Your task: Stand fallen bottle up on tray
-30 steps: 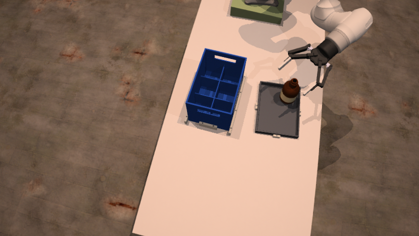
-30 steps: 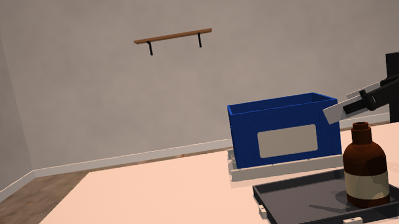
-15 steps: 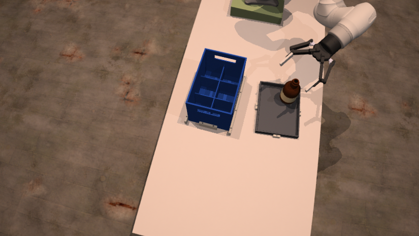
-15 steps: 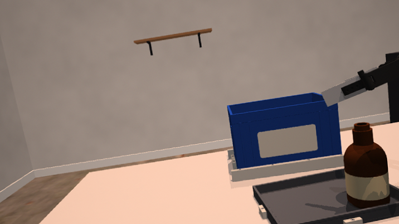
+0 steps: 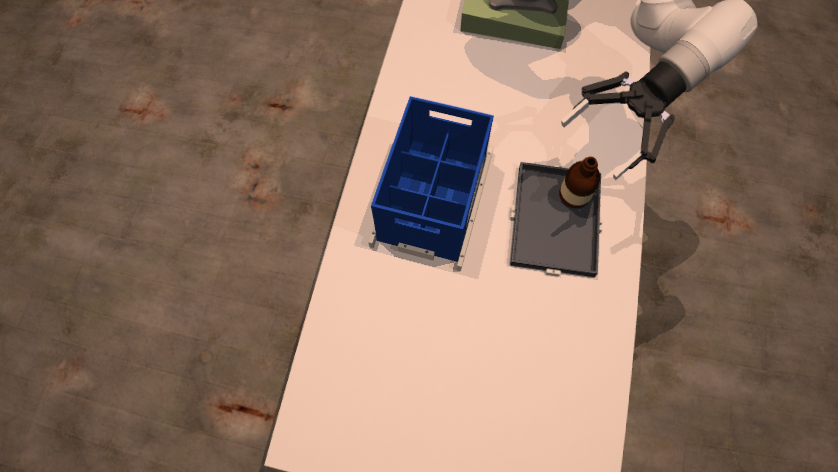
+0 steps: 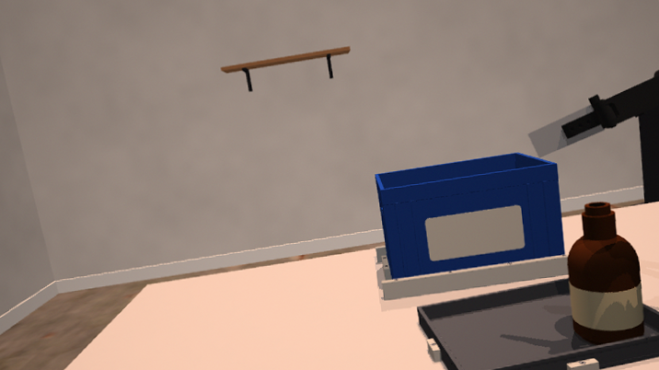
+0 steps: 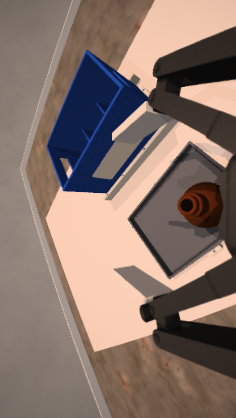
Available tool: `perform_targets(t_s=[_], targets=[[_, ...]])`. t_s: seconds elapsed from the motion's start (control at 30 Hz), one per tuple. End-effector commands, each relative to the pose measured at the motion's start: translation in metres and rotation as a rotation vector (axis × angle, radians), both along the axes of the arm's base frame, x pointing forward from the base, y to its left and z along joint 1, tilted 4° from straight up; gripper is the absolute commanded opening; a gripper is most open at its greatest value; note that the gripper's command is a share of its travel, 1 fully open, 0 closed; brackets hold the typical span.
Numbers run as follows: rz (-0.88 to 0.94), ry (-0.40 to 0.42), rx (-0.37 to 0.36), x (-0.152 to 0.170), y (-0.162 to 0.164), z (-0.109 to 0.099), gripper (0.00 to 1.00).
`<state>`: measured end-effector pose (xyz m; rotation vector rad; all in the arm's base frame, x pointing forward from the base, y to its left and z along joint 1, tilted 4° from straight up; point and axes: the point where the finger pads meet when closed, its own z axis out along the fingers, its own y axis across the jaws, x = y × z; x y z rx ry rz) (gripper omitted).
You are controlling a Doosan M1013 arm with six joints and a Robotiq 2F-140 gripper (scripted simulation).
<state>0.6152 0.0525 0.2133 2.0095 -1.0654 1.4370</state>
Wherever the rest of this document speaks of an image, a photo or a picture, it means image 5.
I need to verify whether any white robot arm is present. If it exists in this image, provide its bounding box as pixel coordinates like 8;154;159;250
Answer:
489;0;758;92

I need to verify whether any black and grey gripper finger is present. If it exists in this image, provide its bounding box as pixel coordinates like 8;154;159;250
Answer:
561;71;644;128
613;99;675;180

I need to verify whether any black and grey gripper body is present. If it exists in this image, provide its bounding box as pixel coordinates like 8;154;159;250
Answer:
627;61;686;118

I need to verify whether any blue plastic crate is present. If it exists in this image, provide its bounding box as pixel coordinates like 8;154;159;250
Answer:
371;96;494;262

